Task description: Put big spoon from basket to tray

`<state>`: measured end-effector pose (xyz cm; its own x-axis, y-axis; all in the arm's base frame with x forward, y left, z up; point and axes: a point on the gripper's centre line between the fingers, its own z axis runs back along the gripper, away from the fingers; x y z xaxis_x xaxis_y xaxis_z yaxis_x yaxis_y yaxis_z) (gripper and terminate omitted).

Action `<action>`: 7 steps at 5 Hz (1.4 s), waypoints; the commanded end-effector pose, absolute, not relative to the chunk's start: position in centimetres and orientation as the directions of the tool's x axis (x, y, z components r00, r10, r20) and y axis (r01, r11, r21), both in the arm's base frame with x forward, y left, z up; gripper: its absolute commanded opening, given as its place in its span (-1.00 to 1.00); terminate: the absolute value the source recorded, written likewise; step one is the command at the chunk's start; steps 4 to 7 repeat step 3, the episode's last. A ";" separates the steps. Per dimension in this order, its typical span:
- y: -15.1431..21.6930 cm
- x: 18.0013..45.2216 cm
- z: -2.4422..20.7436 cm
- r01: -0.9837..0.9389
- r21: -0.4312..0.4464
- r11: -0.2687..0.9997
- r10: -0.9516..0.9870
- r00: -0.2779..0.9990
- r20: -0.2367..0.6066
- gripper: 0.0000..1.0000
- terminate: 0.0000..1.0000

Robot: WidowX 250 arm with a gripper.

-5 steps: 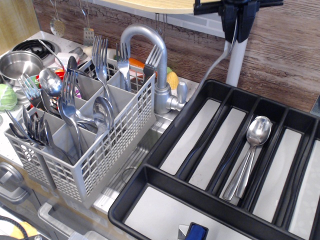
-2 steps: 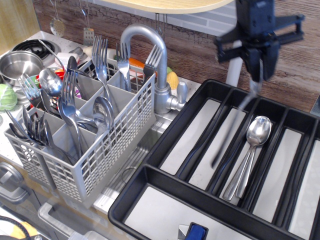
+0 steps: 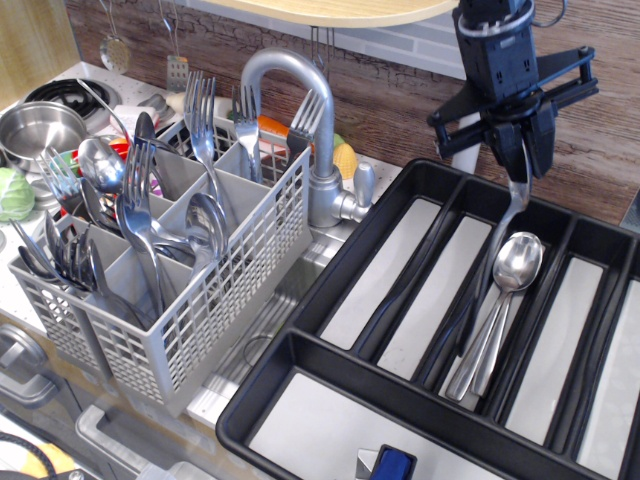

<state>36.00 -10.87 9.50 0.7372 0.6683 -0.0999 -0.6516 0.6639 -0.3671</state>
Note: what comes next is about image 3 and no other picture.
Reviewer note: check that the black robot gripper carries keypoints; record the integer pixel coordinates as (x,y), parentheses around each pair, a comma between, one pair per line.
(510,93)

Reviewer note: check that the big steel spoon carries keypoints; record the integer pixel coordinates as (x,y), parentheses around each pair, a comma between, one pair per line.
(520,193)

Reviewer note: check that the steel spoon in tray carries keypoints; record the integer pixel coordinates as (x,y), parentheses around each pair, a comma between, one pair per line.
(497,323)
(515,268)

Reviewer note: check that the black cutlery tray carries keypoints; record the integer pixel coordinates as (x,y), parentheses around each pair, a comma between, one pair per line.
(365,359)

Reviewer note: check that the steel spoon front compartment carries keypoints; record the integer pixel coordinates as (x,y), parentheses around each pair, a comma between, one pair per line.
(206,230)

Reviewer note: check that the dark spoon in basket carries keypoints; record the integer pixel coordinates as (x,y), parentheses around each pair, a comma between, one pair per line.
(144,129)

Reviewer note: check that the grey plastic cutlery basket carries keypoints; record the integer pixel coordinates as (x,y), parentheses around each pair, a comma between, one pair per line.
(205,312)

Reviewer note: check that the round steel spoon left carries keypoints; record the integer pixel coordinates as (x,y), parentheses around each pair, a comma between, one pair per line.
(101,165)

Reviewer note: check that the yellow toy corn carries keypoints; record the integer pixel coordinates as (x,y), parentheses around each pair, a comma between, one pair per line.
(345,159)

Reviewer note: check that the silver kitchen faucet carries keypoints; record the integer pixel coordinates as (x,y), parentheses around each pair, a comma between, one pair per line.
(329,202)

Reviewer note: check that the steel fork back right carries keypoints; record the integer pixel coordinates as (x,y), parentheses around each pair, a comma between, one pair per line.
(305,123)

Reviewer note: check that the round wooden shelf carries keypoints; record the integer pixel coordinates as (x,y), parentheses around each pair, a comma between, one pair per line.
(346,13)

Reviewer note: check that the orange toy carrot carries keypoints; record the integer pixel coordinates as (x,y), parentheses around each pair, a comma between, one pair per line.
(272,126)

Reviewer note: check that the steel fork back middle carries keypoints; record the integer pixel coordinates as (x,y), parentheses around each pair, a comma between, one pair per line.
(245,118)

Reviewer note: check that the tall steel fork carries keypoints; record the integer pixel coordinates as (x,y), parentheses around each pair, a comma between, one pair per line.
(198,112)

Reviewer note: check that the hanging steel spatula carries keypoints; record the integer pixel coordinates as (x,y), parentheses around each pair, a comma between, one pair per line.
(177,65)

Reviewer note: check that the blue object bottom edge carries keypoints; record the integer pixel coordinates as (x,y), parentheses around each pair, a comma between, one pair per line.
(386,463)

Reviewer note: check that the large steel fork front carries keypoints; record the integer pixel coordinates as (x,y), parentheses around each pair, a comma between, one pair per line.
(134,217)

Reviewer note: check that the hanging steel skimmer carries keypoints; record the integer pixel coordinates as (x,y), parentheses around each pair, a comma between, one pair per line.
(114,52)

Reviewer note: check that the black stove burner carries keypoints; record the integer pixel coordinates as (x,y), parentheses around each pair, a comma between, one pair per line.
(69,93)

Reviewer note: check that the small forks bundle front left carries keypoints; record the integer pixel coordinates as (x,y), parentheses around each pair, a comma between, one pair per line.
(63,261)

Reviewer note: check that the steel fork far left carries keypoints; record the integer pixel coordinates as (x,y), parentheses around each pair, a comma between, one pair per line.
(62,182)

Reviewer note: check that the steel cooking pot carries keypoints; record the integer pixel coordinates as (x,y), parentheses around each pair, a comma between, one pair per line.
(29,128)

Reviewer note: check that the green toy cabbage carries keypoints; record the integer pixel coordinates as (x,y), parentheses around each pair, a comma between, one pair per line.
(17,195)

